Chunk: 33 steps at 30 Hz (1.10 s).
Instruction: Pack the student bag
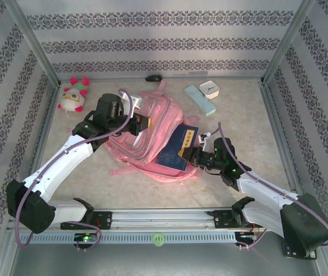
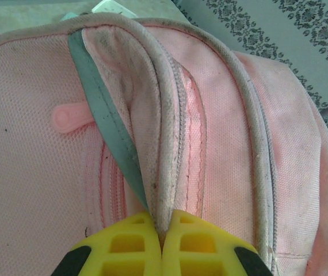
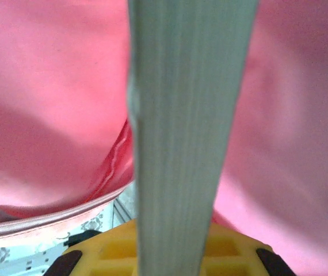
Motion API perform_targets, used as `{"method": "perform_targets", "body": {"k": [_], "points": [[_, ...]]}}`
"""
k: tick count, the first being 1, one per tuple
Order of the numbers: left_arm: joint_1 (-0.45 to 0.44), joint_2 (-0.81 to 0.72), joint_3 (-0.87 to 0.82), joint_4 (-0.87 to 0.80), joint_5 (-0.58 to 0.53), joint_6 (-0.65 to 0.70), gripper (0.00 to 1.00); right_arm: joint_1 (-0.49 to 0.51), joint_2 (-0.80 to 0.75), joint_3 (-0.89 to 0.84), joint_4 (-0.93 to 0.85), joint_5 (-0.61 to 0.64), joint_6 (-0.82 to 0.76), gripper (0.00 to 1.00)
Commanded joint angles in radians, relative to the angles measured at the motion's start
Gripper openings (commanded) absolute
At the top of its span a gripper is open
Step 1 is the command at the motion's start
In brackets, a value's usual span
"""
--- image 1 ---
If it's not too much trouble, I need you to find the blue book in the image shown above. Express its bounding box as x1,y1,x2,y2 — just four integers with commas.
155,125,201,173

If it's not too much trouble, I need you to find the pink student backpack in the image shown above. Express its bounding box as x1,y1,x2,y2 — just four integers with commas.
67,80,202,185

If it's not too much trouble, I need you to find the light blue pencil case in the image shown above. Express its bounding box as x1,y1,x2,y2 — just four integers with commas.
184,85,217,117

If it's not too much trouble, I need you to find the white pink plush toy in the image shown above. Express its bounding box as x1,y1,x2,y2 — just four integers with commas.
57,76,90,116

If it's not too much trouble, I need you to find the white square alarm clock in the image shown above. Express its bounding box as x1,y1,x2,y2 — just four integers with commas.
199,81,219,101

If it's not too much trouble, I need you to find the metal table side rail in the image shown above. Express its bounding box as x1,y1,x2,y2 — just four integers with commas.
259,81,308,208
22,83,61,208

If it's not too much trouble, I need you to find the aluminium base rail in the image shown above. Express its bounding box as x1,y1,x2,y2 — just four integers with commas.
7,206,316,232

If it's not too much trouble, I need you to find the green tape ring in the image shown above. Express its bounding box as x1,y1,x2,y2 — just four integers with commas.
152,232,166,247

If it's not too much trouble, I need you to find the metal frame post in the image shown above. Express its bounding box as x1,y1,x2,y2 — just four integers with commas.
260,0,317,87
4,0,62,87

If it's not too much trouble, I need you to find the slotted metal cable tray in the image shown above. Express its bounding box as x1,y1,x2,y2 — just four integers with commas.
18,231,258,246

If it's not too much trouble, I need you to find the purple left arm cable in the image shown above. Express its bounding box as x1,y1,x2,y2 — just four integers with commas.
14,88,133,252

